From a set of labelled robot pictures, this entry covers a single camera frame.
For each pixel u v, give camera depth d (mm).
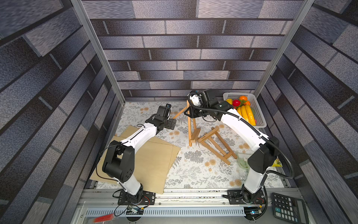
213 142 950
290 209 690
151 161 950
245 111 1000
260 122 975
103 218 687
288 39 816
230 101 1124
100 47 870
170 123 822
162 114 696
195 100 712
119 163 450
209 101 606
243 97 1108
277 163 832
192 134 836
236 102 1069
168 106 801
